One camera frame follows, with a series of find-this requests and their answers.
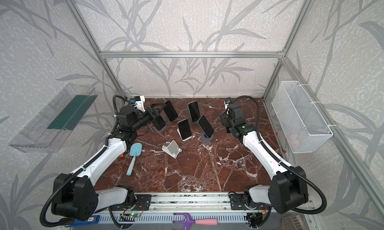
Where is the black phone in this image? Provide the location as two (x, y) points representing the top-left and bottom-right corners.
(178, 119), (191, 130)
(152, 116), (166, 133)
(188, 100), (201, 123)
(164, 100), (178, 122)
(198, 116), (214, 137)

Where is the purple round phone stand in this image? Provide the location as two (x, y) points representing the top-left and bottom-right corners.
(200, 132), (214, 143)

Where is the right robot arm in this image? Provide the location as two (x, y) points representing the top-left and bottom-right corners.
(220, 98), (328, 215)

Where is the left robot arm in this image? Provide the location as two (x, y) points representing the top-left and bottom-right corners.
(40, 104), (161, 227)

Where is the black phone on white stand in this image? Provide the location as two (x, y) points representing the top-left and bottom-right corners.
(178, 119), (191, 130)

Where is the white phone stand front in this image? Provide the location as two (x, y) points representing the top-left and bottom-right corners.
(162, 141), (183, 159)

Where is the white phone stand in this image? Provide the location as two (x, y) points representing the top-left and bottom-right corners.
(177, 128), (192, 142)
(162, 141), (183, 159)

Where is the white phone stand centre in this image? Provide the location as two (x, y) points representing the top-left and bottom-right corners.
(177, 128), (192, 142)

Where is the teal silicone spatula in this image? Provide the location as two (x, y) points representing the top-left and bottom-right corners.
(126, 143), (143, 176)

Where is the purple pink fork tool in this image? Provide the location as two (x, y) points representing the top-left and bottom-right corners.
(173, 213), (218, 230)

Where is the brown grid board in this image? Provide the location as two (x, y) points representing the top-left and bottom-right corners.
(280, 215), (308, 230)

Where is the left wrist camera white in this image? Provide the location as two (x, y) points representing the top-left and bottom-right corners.
(131, 95), (146, 112)

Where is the white wire mesh basket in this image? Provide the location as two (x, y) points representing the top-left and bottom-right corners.
(272, 81), (333, 154)

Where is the clear plastic wall tray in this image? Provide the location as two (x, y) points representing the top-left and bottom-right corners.
(9, 83), (98, 153)

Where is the aluminium mounting rail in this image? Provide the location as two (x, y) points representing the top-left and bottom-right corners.
(97, 189), (267, 213)

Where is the blue handled tool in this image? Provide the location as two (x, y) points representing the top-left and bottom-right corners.
(65, 215), (101, 228)

